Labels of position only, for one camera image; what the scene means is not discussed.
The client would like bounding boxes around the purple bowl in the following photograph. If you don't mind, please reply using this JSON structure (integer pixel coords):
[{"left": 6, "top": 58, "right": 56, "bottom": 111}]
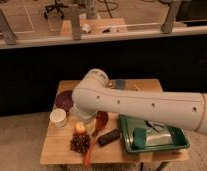
[{"left": 55, "top": 90, "right": 73, "bottom": 112}]

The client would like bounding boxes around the black rectangular block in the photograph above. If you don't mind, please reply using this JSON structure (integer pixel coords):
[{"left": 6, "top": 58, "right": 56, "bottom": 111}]
[{"left": 98, "top": 129, "right": 120, "bottom": 146}]

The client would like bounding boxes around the green plastic tray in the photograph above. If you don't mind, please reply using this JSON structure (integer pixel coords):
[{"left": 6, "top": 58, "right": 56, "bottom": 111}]
[{"left": 119, "top": 115, "right": 190, "bottom": 153}]

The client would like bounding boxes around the orange bowl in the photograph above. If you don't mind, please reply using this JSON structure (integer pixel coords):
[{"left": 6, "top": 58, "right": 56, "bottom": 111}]
[{"left": 96, "top": 111, "right": 109, "bottom": 130}]

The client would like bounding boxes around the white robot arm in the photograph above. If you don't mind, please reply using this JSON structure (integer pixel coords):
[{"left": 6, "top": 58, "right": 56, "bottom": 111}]
[{"left": 72, "top": 69, "right": 207, "bottom": 135}]

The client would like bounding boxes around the black office chair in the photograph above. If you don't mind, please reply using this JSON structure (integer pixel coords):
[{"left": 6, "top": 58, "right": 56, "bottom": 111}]
[{"left": 44, "top": 0, "right": 67, "bottom": 18}]

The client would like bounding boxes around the wooden table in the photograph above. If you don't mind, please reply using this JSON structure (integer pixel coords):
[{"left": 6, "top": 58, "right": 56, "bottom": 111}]
[{"left": 40, "top": 79, "right": 189, "bottom": 165}]

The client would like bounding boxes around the blue cup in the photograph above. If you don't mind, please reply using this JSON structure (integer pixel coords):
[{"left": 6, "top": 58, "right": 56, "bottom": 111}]
[{"left": 115, "top": 79, "right": 126, "bottom": 90}]

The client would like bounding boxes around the metal spoon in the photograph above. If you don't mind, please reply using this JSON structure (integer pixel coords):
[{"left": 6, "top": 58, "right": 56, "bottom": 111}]
[{"left": 109, "top": 82, "right": 114, "bottom": 89}]

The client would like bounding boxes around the white cup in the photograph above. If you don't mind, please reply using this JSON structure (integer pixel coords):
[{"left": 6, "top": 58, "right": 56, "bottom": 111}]
[{"left": 50, "top": 108, "right": 67, "bottom": 127}]

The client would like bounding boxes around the orange carrot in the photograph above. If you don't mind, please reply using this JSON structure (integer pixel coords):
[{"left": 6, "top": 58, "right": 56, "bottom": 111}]
[{"left": 83, "top": 139, "right": 98, "bottom": 168}]

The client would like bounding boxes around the dark red grape bunch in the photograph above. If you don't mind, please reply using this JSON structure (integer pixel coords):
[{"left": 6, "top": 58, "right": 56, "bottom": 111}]
[{"left": 70, "top": 134, "right": 91, "bottom": 153}]

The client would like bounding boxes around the green sponge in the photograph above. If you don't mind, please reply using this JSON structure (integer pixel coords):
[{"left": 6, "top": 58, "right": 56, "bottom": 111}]
[{"left": 132, "top": 128, "right": 146, "bottom": 149}]

